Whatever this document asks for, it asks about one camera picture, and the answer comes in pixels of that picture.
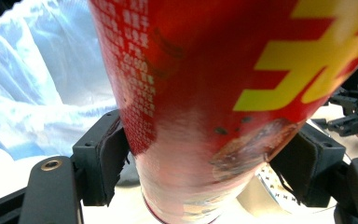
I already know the red chip can yellow lid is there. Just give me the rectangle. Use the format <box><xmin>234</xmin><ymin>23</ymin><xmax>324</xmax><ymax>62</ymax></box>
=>
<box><xmin>87</xmin><ymin>0</ymin><xmax>358</xmax><ymax>224</ymax></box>

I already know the translucent white bin liner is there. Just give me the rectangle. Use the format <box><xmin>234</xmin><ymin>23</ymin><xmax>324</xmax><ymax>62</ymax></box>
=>
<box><xmin>0</xmin><ymin>0</ymin><xmax>123</xmax><ymax>161</ymax></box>

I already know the beige square strainer container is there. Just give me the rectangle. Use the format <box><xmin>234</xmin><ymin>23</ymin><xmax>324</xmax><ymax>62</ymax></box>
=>
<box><xmin>236</xmin><ymin>119</ymin><xmax>353</xmax><ymax>218</ymax></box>

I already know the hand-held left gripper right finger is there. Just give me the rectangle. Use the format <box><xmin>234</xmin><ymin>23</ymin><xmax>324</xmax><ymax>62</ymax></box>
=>
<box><xmin>268</xmin><ymin>122</ymin><xmax>347</xmax><ymax>209</ymax></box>

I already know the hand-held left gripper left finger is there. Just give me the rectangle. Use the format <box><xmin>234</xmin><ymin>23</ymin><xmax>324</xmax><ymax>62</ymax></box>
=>
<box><xmin>72</xmin><ymin>108</ymin><xmax>130</xmax><ymax>207</ymax></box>

